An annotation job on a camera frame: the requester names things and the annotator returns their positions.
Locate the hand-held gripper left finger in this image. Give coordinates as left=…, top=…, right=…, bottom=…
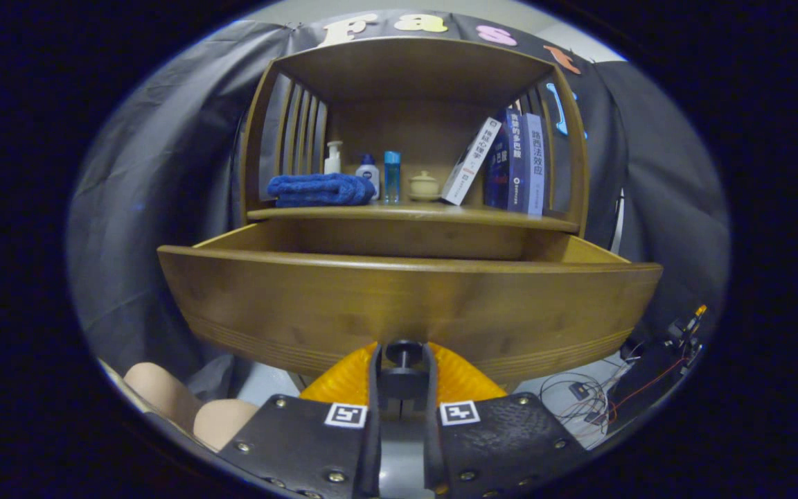
left=218, top=342, right=383, bottom=499

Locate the wooden drawer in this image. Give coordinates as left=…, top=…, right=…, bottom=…
left=157, top=220, right=664, bottom=404

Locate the wooden cabinet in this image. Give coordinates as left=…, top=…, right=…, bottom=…
left=240, top=36, right=590, bottom=240

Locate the white bottle blue cap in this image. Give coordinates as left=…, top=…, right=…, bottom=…
left=355, top=154, right=380, bottom=200

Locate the white book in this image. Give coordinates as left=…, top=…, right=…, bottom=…
left=441, top=116, right=504, bottom=206

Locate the clear blue bottle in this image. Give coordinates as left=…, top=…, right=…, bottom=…
left=383, top=150, right=402, bottom=204

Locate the pale lavender book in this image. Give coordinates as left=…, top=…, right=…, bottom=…
left=522, top=113, right=547, bottom=217

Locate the thin black cable bundle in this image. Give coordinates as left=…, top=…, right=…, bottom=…
left=539, top=372, right=611, bottom=427

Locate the black and orange device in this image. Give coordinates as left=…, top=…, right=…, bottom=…
left=621, top=305, right=708, bottom=417

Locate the black backdrop cloth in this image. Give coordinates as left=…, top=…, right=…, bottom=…
left=66, top=10, right=731, bottom=389

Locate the beige lidded teacup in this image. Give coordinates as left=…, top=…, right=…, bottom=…
left=407, top=170, right=441, bottom=202

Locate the thin red cable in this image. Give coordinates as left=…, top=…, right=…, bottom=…
left=603, top=357, right=687, bottom=423

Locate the blue folded towel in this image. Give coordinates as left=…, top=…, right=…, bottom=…
left=267, top=173, right=377, bottom=208

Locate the wooden countertop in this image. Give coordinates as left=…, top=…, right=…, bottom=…
left=247, top=201, right=580, bottom=234

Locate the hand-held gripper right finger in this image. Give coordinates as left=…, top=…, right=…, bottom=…
left=423, top=342, right=588, bottom=499

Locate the person's knee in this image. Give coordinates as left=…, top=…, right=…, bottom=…
left=193, top=400, right=261, bottom=451
left=124, top=362, right=202, bottom=434

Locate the dark blue book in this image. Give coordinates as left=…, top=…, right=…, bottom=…
left=484, top=107, right=526, bottom=213

